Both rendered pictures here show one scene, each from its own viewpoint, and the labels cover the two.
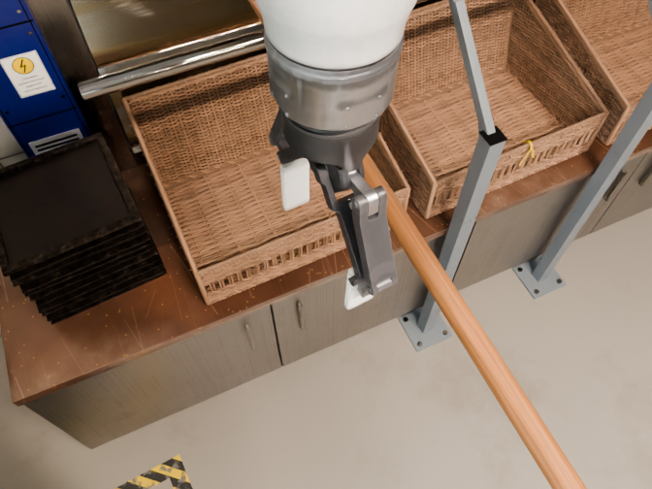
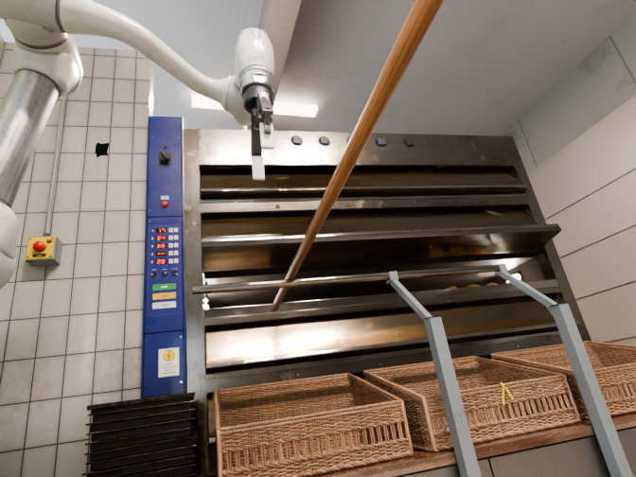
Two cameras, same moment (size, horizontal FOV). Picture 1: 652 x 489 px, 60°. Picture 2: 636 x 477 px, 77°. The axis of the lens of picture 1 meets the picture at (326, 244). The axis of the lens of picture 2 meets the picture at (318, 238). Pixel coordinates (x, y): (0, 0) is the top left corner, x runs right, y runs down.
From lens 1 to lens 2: 117 cm
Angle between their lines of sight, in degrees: 80
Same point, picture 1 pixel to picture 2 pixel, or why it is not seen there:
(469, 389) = not seen: outside the picture
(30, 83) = (167, 368)
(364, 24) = (254, 52)
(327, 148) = (252, 91)
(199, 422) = not seen: outside the picture
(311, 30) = (244, 57)
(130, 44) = (229, 357)
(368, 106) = (261, 77)
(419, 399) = not seen: outside the picture
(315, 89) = (246, 72)
